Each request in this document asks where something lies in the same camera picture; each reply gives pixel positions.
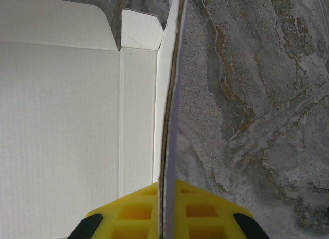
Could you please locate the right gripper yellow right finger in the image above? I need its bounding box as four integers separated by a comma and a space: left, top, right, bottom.
174, 179, 265, 239

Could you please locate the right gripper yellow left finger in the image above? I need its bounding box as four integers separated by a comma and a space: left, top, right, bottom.
70, 182, 160, 239

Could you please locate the white lilac cardboard box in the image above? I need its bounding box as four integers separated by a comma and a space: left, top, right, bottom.
0, 0, 190, 239

